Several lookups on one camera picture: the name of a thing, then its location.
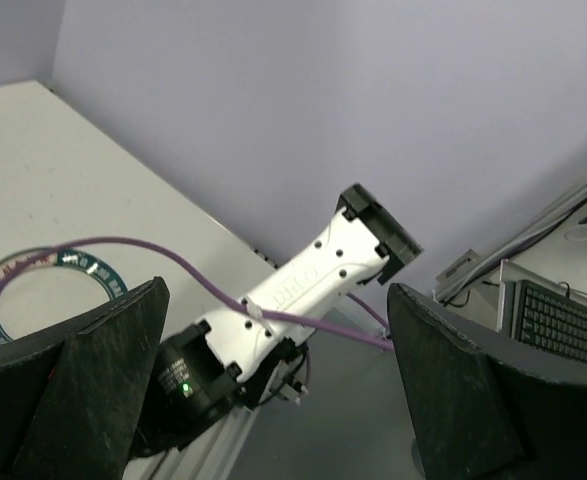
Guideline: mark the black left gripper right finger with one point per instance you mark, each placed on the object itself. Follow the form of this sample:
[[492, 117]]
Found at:
[[482, 405]]

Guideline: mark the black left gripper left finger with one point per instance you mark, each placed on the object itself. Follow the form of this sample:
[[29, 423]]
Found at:
[[71, 394]]

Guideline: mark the white plate with dark rim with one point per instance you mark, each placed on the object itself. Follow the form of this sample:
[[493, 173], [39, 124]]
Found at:
[[35, 292]]

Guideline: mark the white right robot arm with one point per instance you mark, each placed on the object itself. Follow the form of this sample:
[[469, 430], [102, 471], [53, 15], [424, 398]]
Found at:
[[250, 349]]

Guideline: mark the black computer keyboard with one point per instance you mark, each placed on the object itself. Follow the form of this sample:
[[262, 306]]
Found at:
[[549, 321]]

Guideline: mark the aluminium front rail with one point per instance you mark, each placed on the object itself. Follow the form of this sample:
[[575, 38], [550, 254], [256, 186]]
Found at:
[[210, 457]]

